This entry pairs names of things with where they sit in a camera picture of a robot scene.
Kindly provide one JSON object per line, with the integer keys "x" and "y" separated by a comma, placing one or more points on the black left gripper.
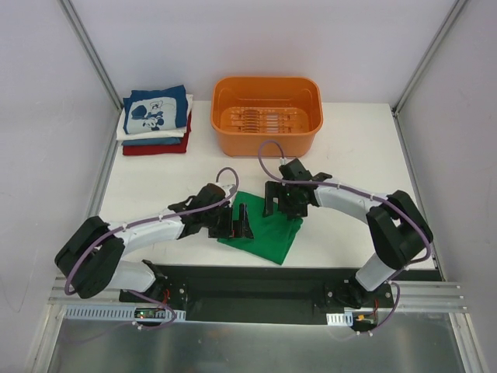
{"x": 227, "y": 221}

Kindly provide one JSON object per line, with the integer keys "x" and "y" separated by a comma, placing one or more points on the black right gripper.
{"x": 281, "y": 198}

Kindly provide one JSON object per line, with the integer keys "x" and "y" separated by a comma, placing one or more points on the green t shirt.
{"x": 273, "y": 235}

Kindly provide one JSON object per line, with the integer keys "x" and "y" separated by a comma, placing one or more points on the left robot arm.
{"x": 92, "y": 260}

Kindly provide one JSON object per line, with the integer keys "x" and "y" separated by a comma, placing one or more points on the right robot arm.
{"x": 398, "y": 231}

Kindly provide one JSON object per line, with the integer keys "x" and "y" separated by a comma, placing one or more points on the orange plastic basket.
{"x": 248, "y": 110}

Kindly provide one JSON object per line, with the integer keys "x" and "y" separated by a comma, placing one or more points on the white folded t shirt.
{"x": 121, "y": 136}

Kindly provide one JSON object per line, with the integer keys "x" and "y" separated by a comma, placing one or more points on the dark blue folded t shirt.
{"x": 153, "y": 141}

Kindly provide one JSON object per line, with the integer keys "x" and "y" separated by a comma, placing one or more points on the red folded t shirt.
{"x": 139, "y": 150}

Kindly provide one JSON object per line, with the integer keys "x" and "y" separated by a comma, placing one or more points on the blue cartoon print t shirt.
{"x": 155, "y": 110}

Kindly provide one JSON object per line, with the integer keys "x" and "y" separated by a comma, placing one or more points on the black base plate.
{"x": 274, "y": 295}

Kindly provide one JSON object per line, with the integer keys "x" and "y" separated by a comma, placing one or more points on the right white cable duct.
{"x": 339, "y": 319}

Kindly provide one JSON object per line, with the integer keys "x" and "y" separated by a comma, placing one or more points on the white cable duct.
{"x": 123, "y": 313}
{"x": 339, "y": 319}

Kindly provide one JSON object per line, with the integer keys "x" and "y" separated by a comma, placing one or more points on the aluminium cross rail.
{"x": 415, "y": 296}

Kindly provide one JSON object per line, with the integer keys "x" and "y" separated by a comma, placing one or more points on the left white cable duct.
{"x": 123, "y": 313}

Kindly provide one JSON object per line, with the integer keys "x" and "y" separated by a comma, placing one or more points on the left aluminium frame post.
{"x": 75, "y": 21}

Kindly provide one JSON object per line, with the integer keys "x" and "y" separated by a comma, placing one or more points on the aluminium frame post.
{"x": 75, "y": 21}
{"x": 435, "y": 44}

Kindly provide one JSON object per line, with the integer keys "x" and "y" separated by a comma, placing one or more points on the right aluminium frame post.
{"x": 435, "y": 44}

